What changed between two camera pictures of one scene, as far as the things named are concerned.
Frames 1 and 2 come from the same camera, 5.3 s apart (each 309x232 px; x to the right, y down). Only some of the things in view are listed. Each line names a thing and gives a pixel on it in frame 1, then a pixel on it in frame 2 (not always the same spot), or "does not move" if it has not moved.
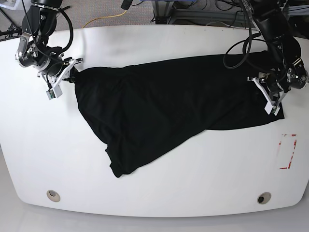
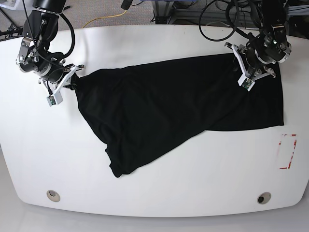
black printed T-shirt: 145,112 does not move
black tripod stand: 11,32 does not move
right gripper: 274,83 → 254,74
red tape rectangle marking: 289,162 does not move
